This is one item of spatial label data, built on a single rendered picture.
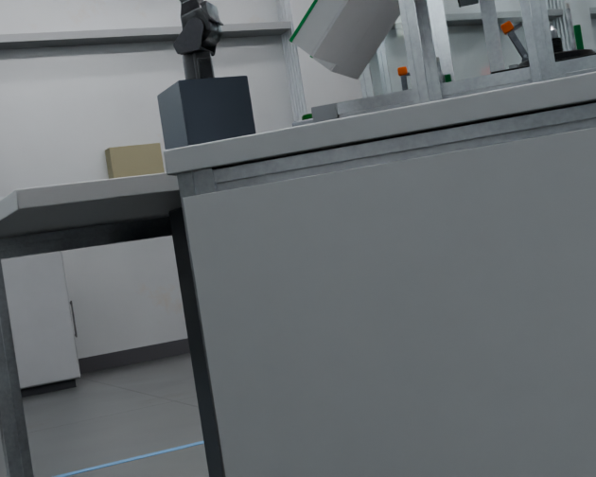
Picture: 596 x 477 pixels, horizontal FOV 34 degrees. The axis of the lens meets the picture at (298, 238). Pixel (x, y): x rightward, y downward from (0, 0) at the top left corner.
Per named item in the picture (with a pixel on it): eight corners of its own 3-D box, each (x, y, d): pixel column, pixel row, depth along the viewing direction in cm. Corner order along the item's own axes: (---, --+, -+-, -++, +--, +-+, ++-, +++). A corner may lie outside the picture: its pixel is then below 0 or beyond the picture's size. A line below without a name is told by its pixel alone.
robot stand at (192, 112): (171, 195, 195) (156, 95, 195) (236, 186, 201) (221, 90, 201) (194, 186, 183) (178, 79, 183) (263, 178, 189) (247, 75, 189)
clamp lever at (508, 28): (521, 60, 182) (499, 26, 182) (521, 61, 183) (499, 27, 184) (538, 49, 181) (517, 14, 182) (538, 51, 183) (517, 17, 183)
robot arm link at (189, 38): (174, 56, 189) (169, 23, 189) (192, 62, 198) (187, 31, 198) (206, 49, 187) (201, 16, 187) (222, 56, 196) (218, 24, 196)
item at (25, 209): (-39, 244, 200) (-41, 230, 200) (348, 193, 238) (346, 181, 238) (17, 209, 136) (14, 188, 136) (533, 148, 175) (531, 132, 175)
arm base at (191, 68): (180, 90, 194) (175, 60, 194) (211, 87, 196) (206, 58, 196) (191, 82, 187) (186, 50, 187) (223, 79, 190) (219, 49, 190)
